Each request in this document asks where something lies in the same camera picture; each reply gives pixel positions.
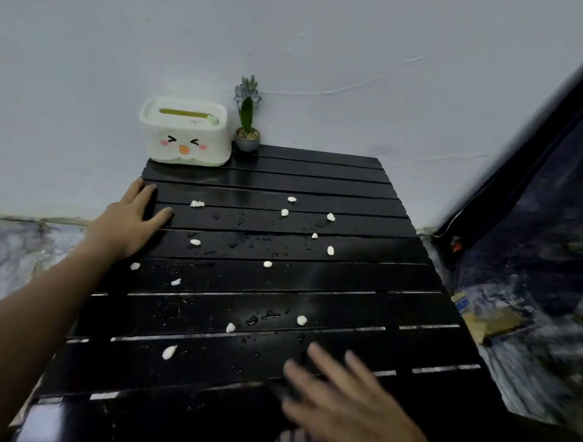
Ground person's left hand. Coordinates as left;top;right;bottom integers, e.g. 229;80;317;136
85;177;174;261

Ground person's right hand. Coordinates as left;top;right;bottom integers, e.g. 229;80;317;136
281;342;428;442

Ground person's left forearm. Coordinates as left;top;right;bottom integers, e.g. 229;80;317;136
0;239;122;431

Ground white duck-face tissue box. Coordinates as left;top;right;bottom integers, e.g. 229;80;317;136
139;96;232;167

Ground small potted artificial plant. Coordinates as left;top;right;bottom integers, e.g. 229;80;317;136
233;75;263;153

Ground scattered white paper bits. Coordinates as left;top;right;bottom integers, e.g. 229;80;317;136
129;196;337;362

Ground yellow flat cardboard piece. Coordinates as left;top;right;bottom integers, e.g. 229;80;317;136
451;291;536;345

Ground thin white wall cable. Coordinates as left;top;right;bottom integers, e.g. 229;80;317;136
263;55;424;97

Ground black furniture frame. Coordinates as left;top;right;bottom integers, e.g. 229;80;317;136
432;66;583;249

